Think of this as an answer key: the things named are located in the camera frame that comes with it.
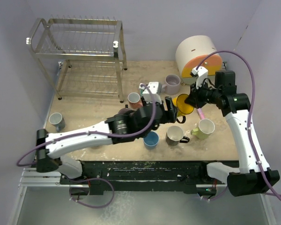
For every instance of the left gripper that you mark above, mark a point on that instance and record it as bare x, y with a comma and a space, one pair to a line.
172, 111

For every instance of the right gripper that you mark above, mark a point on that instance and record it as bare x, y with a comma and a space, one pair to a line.
194, 98

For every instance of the yellow mug black handle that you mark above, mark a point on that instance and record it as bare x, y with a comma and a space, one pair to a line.
183, 108

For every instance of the black mug white interior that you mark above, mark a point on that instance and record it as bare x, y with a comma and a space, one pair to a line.
175, 135

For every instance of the lime green mug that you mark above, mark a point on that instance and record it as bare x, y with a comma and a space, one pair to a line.
204, 129

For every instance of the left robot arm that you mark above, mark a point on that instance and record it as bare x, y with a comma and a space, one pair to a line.
120, 128

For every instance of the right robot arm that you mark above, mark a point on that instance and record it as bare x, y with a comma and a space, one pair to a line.
254, 173

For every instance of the metal dish rack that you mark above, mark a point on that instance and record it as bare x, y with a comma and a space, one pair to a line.
80, 57

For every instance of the pink tube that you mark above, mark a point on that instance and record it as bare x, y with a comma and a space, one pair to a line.
200, 113

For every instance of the lilac mug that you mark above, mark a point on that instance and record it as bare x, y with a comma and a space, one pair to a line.
172, 84

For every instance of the blue cup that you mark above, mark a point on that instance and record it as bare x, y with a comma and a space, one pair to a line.
151, 140

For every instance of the salmon pink mug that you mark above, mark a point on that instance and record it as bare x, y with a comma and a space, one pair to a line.
134, 100

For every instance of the round drawer box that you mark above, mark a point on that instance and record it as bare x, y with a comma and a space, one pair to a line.
191, 52

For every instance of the grey speckled mug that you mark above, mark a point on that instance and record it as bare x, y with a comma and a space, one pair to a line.
95, 146

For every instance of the small grey cup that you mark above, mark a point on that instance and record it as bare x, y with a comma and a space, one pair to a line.
57, 120

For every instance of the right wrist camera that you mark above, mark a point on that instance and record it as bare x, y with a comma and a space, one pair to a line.
200, 73

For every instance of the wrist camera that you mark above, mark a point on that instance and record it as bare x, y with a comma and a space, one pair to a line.
200, 73
151, 89

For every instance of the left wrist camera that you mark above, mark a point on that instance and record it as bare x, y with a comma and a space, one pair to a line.
151, 89

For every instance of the purple mug black handle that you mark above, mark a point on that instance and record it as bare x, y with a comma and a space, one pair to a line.
126, 111

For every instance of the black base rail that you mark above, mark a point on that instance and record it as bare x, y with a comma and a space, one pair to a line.
188, 177

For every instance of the aluminium frame rail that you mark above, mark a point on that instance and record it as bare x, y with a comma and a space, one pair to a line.
31, 178

